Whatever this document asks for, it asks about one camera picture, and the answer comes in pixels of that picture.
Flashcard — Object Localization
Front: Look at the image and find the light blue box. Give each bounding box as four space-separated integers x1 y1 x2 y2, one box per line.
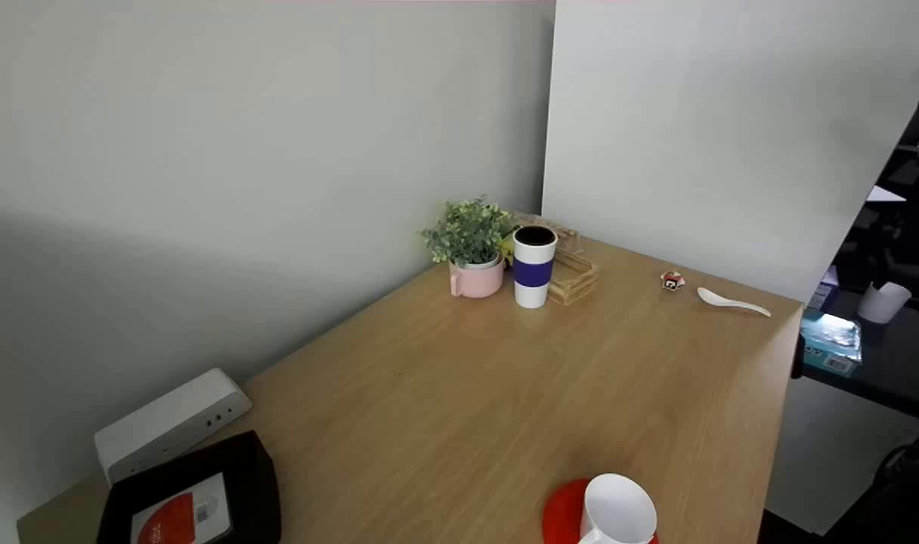
798 311 865 377

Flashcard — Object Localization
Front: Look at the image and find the white cup with blue band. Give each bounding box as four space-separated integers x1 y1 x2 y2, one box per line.
508 224 559 311

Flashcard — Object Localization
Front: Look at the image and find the green plant in pink pot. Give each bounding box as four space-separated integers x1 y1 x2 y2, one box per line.
421 195 521 301

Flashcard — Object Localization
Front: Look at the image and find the wooden slat crate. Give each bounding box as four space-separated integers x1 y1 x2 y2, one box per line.
547 226 603 305

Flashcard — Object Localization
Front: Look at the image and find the white plastic mug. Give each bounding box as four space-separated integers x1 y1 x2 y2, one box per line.
578 471 663 544

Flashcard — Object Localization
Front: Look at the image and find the white waste bin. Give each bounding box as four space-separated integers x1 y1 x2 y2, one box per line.
857 277 914 326

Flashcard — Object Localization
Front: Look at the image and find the white spoon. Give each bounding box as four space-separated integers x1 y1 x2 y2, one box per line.
697 284 773 319

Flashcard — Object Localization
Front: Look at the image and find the white rectangular box device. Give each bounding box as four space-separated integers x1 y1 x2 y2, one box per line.
91 366 253 485

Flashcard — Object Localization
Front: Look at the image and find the orange round plate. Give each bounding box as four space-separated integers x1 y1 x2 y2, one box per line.
543 474 665 544

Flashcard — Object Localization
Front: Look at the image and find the black square tray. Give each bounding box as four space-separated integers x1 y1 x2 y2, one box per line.
93 430 286 544

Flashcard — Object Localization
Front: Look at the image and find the red and white card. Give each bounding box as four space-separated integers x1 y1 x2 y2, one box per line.
126 471 234 544

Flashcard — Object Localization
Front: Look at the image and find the black desk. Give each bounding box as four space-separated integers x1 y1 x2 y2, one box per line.
788 287 919 422

